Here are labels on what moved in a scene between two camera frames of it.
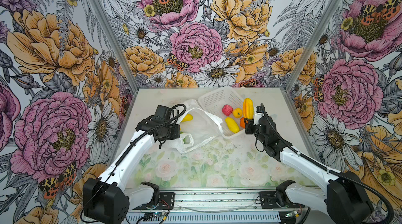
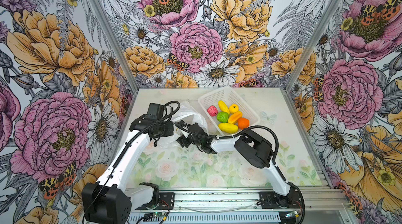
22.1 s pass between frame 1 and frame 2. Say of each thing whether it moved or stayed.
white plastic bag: moved
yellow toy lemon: moved
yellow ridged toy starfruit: moved
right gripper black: moved
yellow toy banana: moved
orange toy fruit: stayed
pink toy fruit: moved
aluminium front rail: stayed
